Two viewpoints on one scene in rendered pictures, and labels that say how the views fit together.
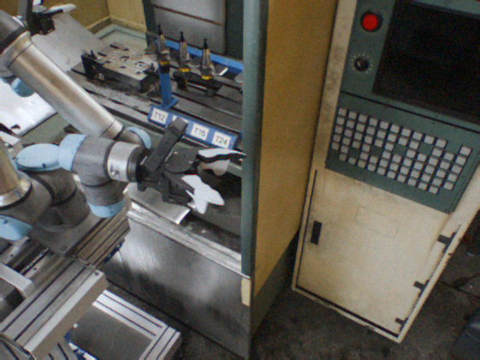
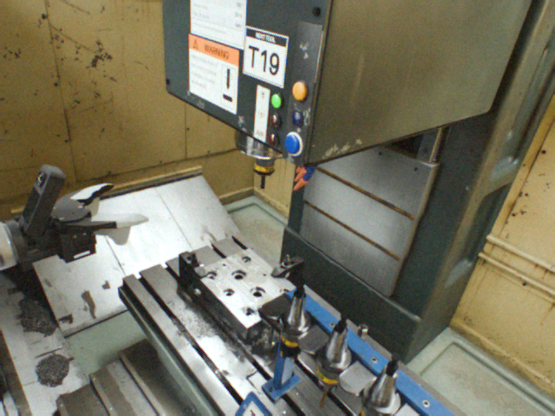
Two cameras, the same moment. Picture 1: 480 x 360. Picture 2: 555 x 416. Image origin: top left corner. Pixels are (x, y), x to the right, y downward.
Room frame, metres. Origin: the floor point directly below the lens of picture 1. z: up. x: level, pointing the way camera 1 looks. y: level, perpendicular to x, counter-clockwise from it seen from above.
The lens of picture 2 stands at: (1.09, 0.22, 1.84)
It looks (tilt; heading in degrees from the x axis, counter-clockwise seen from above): 30 degrees down; 15
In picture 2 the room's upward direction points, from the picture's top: 7 degrees clockwise
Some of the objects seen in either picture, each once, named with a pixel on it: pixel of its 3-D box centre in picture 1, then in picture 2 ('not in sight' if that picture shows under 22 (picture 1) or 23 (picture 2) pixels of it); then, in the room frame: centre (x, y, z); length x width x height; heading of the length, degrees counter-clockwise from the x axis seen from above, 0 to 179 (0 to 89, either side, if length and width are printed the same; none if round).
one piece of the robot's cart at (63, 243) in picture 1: (62, 222); not in sight; (0.84, 0.52, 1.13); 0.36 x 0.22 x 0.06; 150
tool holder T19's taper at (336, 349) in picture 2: (183, 48); (337, 341); (1.63, 0.22, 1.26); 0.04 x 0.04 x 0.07
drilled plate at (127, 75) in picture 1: (133, 65); (247, 289); (2.01, 0.53, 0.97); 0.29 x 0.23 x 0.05; 59
